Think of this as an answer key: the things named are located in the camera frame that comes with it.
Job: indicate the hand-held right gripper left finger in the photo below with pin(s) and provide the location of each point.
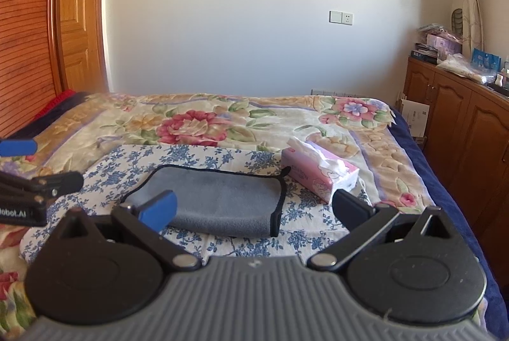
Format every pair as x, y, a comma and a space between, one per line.
161, 210

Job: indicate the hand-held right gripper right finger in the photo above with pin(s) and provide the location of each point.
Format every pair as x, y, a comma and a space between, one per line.
352, 208

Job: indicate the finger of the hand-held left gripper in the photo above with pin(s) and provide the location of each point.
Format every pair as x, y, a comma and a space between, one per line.
47, 184
18, 147

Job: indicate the grey towel with black trim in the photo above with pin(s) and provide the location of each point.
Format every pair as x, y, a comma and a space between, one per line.
222, 202

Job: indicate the pink tissue pack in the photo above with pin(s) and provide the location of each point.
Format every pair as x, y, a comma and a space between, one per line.
316, 170

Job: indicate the white blue-flowered cloth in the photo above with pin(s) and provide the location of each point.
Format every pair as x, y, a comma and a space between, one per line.
119, 166

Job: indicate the red knitted cloth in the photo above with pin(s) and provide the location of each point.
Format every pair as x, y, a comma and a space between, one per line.
59, 97

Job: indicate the navy bed sheet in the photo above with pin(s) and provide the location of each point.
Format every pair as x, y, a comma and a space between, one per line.
449, 213

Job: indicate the floral quilt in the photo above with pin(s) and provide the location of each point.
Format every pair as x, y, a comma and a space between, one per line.
199, 118

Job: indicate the slatted wooden wardrobe panel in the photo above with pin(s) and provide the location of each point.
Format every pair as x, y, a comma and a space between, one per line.
24, 27

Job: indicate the wooden cabinet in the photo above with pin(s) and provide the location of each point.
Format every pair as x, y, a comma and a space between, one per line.
457, 126

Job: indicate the wooden door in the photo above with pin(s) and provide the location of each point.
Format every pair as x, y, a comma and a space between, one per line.
79, 7

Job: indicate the clear plastic bag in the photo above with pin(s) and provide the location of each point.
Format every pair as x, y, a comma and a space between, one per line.
461, 66

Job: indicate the pile of packets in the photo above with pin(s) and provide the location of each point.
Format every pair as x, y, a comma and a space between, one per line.
437, 41

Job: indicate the small white bottle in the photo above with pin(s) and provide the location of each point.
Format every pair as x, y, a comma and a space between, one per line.
500, 80

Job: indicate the blue box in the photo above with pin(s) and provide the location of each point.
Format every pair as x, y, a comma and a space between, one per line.
486, 60

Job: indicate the white wall socket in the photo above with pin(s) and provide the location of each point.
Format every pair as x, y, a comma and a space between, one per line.
348, 19

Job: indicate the white wall switch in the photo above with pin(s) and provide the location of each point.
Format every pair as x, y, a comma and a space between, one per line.
335, 17

